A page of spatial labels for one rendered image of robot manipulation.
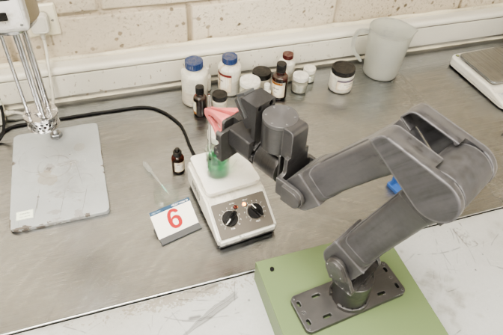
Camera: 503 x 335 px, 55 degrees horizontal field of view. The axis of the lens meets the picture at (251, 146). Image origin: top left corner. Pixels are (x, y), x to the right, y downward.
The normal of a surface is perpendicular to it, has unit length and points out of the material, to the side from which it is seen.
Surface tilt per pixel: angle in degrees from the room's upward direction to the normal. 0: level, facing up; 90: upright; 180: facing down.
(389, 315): 1
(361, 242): 81
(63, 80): 90
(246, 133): 1
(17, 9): 90
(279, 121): 1
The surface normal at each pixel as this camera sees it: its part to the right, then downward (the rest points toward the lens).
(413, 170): -0.71, 0.47
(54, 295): 0.05, -0.73
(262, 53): 0.31, 0.66
